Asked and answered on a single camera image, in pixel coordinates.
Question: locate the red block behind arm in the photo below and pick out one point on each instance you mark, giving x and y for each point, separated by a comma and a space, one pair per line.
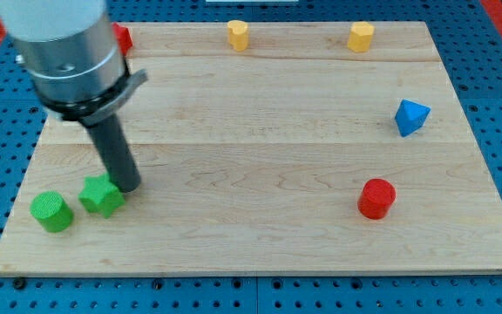
123, 37

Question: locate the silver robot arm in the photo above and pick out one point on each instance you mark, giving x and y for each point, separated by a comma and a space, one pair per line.
71, 53

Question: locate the wooden board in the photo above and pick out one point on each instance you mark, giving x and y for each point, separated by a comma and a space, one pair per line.
252, 163

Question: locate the yellow heart block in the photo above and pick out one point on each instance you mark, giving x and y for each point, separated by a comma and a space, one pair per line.
238, 34

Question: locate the red cylinder block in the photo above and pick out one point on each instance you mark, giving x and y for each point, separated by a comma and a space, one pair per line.
376, 198

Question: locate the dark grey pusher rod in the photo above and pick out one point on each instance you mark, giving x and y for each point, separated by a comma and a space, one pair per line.
109, 139

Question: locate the green star block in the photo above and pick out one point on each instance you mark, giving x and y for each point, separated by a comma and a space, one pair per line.
100, 195

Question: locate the blue triangular block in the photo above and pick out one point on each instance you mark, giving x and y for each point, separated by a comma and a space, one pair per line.
410, 116

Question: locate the yellow hexagon block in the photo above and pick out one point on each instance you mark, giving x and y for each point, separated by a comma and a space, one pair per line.
360, 36

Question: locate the green cylinder block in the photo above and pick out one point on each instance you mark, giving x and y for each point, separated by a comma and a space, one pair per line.
51, 211

